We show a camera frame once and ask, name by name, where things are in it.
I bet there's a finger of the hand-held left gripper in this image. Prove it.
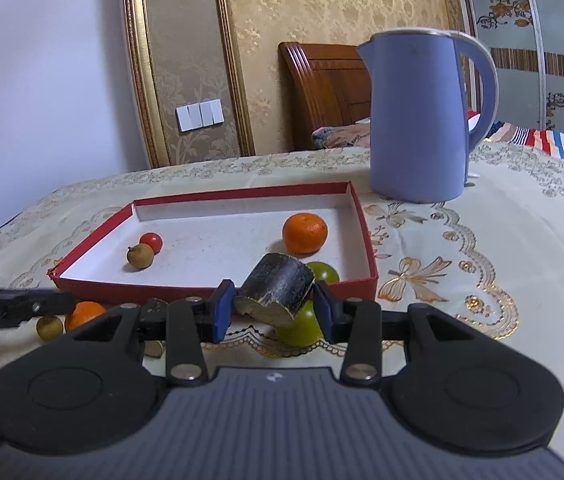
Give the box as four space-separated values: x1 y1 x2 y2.
0 286 77 332

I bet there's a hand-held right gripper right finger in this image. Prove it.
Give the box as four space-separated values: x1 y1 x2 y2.
313 282 500 387

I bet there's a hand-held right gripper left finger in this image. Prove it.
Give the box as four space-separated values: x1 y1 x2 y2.
69 280 237 387

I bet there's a green jujube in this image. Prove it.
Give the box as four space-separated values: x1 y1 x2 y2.
307 261 340 286
274 300 324 348

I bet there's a dark sugarcane piece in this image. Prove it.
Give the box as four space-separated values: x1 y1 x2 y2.
233 252 315 329
141 298 170 359

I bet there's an orange mandarin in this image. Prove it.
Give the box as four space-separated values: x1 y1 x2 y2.
64 301 108 333
282 212 328 256

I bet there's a red shallow cardboard box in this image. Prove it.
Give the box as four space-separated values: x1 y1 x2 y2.
47 181 379 306

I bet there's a brown longan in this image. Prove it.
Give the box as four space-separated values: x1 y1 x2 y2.
127 243 155 271
36 316 63 343

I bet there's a cream gold-embroidered tablecloth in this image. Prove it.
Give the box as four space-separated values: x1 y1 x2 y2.
0 140 564 471

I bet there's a beige folded blanket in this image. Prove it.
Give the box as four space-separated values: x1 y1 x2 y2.
311 117 373 150

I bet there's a blue electric kettle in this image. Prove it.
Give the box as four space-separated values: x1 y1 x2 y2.
356 29 499 204

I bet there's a wooden bed headboard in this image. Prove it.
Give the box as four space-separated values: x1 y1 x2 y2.
278 42 374 151

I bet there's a striped colourful blanket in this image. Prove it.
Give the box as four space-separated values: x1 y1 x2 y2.
467 110 564 171

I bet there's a floral sliding-door wardrobe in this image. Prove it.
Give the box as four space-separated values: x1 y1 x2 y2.
454 0 564 148

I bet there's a white wall light switch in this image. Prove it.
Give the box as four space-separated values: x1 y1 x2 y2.
176 99 224 133

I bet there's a gold wall panel frame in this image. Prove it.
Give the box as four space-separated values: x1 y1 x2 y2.
121 0 257 170

